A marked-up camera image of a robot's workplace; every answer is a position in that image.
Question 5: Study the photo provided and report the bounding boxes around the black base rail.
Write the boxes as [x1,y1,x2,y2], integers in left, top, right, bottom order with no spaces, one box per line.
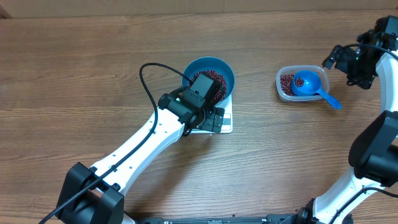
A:
[135,214,298,224]

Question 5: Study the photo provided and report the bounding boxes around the blue measuring scoop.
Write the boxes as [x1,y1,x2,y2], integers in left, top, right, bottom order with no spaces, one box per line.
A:
[291,70,343,110]

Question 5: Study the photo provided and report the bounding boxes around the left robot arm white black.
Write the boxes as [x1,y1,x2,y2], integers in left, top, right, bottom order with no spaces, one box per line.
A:
[55,70,235,223]

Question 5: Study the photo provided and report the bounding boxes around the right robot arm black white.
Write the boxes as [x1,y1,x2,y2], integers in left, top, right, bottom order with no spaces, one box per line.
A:
[267,16,397,223]

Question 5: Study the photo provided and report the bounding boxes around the clear plastic container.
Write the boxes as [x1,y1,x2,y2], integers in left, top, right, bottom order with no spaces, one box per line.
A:
[275,65,330,103]

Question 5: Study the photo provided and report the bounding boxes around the teal blue bowl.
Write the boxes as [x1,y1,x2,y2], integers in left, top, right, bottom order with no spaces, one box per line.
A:
[183,57,235,108]

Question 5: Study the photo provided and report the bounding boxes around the red beans in bowl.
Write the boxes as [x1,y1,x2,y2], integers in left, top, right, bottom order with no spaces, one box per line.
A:
[189,70,228,104]

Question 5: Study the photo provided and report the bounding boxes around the white kitchen scale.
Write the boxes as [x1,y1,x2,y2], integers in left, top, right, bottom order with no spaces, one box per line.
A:
[192,97,233,134]

